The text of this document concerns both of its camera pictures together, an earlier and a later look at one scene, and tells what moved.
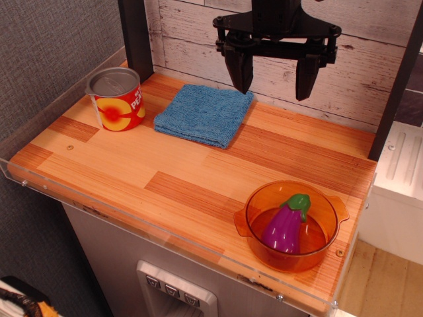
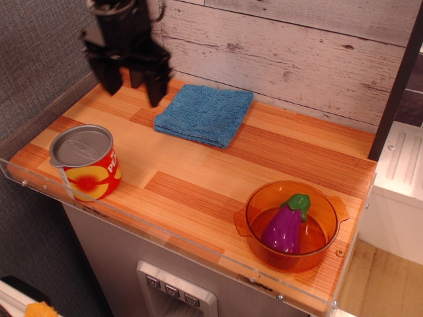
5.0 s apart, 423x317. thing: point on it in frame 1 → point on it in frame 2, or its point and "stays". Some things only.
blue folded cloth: x=210 y=115 stays
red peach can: x=119 y=98 → x=90 y=161
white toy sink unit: x=391 y=214 stays
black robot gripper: x=277 y=30 → x=123 y=42
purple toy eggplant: x=281 y=230 stays
